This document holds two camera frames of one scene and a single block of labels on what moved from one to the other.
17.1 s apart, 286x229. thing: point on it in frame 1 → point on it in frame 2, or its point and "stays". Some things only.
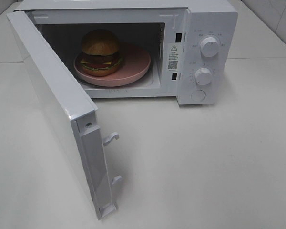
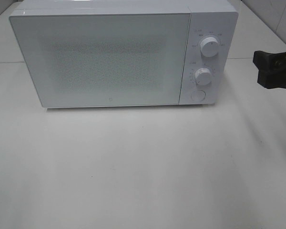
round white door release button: [198, 96] stays
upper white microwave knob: [209, 46] stays
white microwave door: [75, 111] → [105, 59]
